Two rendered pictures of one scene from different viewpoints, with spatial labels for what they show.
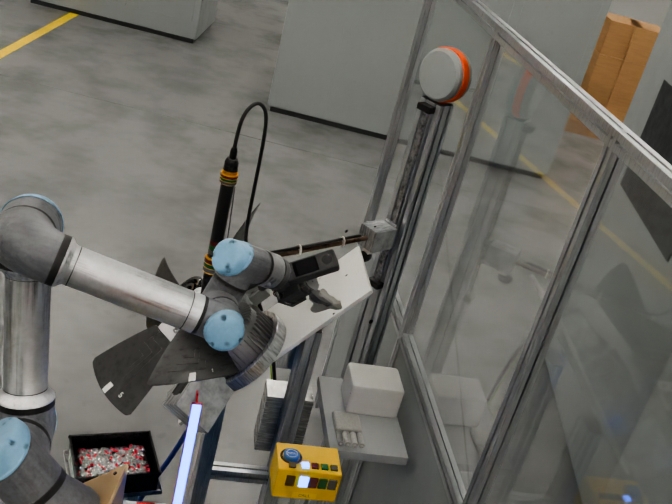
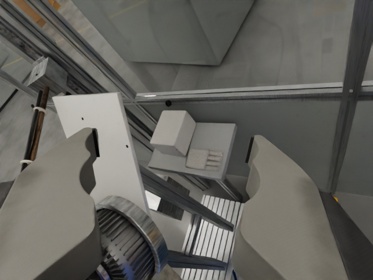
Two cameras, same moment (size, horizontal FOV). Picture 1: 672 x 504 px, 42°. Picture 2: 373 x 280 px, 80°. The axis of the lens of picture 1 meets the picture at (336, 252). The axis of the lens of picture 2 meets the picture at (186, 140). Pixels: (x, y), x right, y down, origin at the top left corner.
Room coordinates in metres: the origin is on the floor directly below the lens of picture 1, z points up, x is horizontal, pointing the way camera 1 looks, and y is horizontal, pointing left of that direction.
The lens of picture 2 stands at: (1.66, 0.01, 1.62)
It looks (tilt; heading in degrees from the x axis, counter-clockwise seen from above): 50 degrees down; 338
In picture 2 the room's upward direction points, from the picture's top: 43 degrees counter-clockwise
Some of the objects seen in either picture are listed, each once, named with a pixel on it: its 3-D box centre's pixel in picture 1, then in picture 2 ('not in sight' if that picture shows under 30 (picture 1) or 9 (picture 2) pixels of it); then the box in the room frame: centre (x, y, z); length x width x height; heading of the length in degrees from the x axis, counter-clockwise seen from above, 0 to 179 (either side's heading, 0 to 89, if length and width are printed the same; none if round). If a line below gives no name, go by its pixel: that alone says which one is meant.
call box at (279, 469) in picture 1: (304, 473); not in sight; (1.70, -0.07, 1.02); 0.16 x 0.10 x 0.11; 103
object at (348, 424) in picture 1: (348, 429); (203, 159); (2.12, -0.17, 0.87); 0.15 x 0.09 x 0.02; 14
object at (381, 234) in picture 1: (378, 235); (49, 77); (2.45, -0.11, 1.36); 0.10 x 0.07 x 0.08; 138
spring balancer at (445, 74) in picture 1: (445, 74); not in sight; (2.52, -0.18, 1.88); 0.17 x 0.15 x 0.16; 13
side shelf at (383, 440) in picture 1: (360, 418); (190, 147); (2.22, -0.21, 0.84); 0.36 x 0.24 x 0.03; 13
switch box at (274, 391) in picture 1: (283, 417); (167, 198); (2.28, 0.03, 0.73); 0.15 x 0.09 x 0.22; 103
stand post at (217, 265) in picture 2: (197, 493); (194, 260); (2.14, 0.23, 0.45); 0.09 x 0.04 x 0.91; 13
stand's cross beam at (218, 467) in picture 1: (238, 472); (192, 234); (2.17, 0.12, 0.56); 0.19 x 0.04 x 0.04; 103
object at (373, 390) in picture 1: (371, 387); (170, 133); (2.30, -0.22, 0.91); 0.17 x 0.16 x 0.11; 103
